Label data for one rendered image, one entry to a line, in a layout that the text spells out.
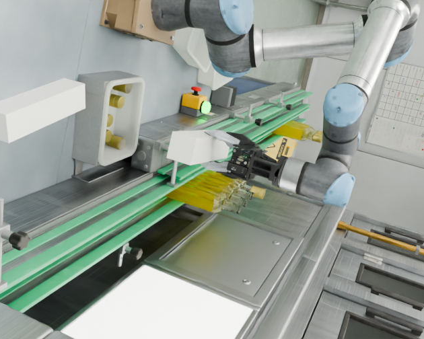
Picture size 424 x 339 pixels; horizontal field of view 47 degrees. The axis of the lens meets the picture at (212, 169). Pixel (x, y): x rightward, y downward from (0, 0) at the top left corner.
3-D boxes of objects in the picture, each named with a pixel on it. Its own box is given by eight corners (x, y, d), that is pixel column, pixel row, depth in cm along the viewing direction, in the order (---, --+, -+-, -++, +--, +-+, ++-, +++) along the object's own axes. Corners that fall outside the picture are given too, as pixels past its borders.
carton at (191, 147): (172, 131, 107) (196, 138, 105) (212, 129, 129) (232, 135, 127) (166, 157, 108) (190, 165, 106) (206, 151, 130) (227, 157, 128)
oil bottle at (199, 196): (157, 194, 150) (219, 216, 143) (160, 177, 149) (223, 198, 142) (166, 189, 155) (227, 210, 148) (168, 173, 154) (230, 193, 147)
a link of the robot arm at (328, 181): (355, 184, 109) (343, 216, 105) (307, 170, 112) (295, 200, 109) (359, 165, 102) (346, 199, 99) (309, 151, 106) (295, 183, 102)
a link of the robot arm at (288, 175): (309, 160, 110) (299, 194, 111) (289, 154, 111) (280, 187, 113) (302, 162, 103) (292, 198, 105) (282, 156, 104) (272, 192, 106)
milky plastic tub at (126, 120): (72, 159, 126) (99, 168, 123) (79, 74, 119) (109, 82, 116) (111, 145, 141) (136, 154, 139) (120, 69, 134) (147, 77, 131)
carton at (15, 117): (-18, 107, 95) (5, 114, 93) (64, 77, 115) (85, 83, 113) (-14, 135, 98) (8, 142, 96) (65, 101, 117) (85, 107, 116)
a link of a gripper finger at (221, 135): (202, 120, 111) (235, 142, 109) (212, 120, 116) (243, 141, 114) (196, 132, 112) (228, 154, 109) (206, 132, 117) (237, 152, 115)
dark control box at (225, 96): (208, 103, 202) (227, 107, 199) (212, 84, 199) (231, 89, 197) (216, 100, 209) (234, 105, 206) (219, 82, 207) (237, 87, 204)
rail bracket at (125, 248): (89, 258, 124) (132, 276, 120) (91, 235, 122) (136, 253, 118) (98, 251, 128) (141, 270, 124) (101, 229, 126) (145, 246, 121)
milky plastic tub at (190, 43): (185, 70, 176) (206, 75, 173) (161, 44, 155) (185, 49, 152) (200, 26, 177) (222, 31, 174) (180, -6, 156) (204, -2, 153)
